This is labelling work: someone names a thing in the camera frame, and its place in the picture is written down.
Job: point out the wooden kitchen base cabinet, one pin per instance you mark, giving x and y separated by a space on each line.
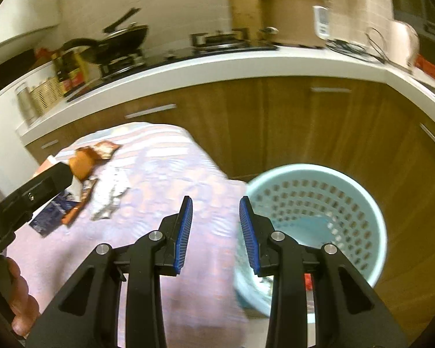
239 123

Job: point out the yellow slotted utensil basket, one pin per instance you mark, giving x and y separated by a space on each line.
47 96

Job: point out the black burner trivet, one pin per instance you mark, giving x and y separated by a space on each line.
217 39
121 66

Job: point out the floral pink table cloth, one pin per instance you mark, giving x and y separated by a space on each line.
166 174

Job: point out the dark blue packet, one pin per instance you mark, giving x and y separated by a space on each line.
50 214

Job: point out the wooden cutting board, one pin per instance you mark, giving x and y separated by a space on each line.
246 3

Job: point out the orange snack wrapper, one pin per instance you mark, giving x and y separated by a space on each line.
76 210

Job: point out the orange bag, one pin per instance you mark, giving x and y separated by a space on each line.
43 53

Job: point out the person's left hand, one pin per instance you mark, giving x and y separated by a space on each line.
21 297

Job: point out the brown rice cooker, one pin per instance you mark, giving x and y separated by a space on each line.
290 18

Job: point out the black glass gas hob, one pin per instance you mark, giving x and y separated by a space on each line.
166 58

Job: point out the light blue plastic waste basket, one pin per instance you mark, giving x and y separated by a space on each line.
348 195

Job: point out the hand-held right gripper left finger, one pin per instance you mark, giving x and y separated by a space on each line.
183 232

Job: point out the steel canister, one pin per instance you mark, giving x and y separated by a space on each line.
26 105

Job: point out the orange-brown snack wrapper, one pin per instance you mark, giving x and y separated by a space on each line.
80 165

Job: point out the red tray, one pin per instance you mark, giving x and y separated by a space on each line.
429 68

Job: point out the cream electric kettle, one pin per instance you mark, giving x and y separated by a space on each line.
402 47

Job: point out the brown printed wrapper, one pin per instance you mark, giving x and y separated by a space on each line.
103 149

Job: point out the red label sauce bottle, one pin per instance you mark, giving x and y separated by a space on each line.
79 70

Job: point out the dark soy sauce bottle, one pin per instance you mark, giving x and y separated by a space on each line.
62 76

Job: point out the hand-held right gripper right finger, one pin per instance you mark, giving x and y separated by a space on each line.
248 235

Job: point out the white wall cabinet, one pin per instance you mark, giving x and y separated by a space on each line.
21 32

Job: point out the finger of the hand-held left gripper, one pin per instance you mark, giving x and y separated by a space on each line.
43 192

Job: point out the black wok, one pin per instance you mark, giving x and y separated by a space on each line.
119 43

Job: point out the silver foil wrapper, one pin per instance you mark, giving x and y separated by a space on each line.
110 195

